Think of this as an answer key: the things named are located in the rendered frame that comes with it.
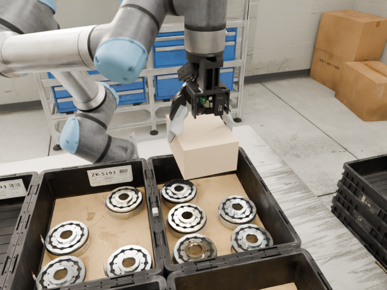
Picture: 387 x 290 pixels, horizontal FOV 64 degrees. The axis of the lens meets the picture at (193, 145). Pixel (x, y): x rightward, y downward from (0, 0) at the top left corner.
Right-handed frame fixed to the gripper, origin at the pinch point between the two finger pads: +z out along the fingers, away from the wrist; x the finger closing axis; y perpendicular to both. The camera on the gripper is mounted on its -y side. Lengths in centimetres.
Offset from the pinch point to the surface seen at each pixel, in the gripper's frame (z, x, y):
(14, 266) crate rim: 17.2, -42.1, 10.0
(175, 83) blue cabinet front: 65, 40, -187
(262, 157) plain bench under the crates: 40, 41, -37
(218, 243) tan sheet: 26.9, 2.3, 9.3
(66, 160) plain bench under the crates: 40, -39, -60
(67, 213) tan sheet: 26.9, -34.8, -12.8
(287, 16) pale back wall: 35, 195, -273
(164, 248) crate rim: 16.8, -12.4, 14.9
